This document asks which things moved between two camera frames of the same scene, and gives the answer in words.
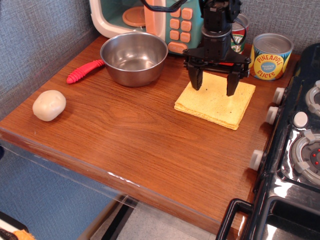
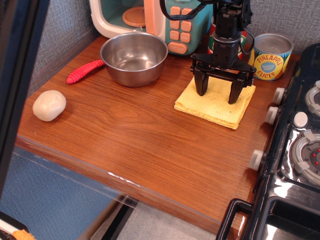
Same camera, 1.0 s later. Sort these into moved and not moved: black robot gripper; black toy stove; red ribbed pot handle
Moved: black robot gripper
Not moved: black toy stove; red ribbed pot handle
